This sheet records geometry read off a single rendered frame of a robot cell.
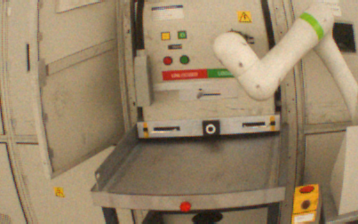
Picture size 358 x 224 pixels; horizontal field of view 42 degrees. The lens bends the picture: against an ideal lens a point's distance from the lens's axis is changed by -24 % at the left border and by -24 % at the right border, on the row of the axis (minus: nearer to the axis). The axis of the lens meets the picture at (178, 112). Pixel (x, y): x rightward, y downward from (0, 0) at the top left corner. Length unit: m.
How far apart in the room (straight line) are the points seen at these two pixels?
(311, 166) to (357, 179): 0.82
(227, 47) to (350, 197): 0.65
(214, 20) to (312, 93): 0.51
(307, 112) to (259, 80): 0.62
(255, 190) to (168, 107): 0.67
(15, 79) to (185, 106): 0.88
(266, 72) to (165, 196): 0.47
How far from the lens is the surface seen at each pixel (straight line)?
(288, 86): 2.26
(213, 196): 1.68
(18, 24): 2.52
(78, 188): 2.56
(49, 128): 1.96
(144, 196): 1.72
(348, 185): 1.56
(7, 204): 2.88
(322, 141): 2.31
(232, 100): 2.15
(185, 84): 2.12
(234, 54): 1.68
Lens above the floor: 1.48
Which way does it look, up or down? 14 degrees down
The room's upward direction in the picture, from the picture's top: 6 degrees counter-clockwise
